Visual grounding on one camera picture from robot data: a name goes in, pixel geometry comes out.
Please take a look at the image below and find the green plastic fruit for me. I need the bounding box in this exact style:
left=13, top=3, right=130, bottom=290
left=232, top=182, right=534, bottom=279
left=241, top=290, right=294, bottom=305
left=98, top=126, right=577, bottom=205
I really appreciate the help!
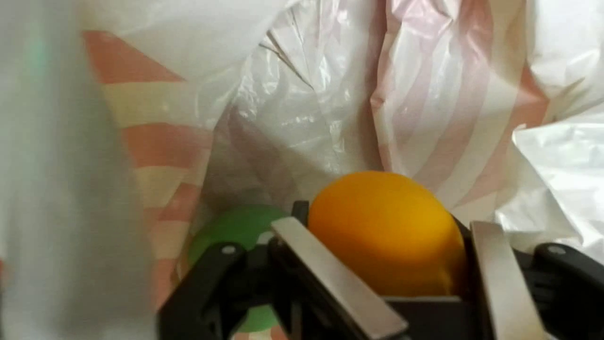
left=186, top=205, right=292, bottom=337

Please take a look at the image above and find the white orange plastic bag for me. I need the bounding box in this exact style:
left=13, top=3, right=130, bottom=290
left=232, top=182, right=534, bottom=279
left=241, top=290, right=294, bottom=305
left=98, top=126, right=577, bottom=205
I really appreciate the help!
left=0, top=0, right=604, bottom=340

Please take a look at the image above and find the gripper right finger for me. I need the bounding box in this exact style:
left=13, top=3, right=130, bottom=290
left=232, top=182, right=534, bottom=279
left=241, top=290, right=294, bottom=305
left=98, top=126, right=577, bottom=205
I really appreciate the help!
left=451, top=216, right=604, bottom=340

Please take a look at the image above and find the orange plastic fruit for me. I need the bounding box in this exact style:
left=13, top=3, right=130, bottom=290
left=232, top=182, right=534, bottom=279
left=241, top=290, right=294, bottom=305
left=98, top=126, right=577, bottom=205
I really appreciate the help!
left=305, top=171, right=468, bottom=299

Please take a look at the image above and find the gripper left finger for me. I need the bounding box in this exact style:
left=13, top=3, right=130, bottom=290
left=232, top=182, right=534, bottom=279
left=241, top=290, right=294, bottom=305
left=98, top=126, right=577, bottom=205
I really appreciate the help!
left=156, top=199, right=411, bottom=340

